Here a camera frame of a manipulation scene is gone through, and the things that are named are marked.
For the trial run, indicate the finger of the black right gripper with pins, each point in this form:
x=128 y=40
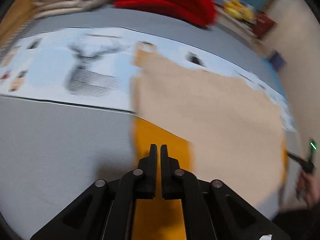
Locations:
x=297 y=159

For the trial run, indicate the purple box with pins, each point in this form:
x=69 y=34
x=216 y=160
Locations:
x=277 y=61

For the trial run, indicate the right hand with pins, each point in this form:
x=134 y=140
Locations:
x=309 y=184

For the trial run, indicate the yellow plush toy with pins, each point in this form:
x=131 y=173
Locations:
x=238 y=10

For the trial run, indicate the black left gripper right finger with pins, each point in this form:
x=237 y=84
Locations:
x=169 y=180

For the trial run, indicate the light blue deer-print bedspread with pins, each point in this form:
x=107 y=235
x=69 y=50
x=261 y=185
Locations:
x=54 y=144

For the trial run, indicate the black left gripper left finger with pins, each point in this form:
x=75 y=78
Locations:
x=147 y=180

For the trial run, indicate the beige and orange jacket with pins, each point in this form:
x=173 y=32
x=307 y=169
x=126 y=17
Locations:
x=234 y=157

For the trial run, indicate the dark red bag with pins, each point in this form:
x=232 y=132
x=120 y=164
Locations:
x=262 y=25

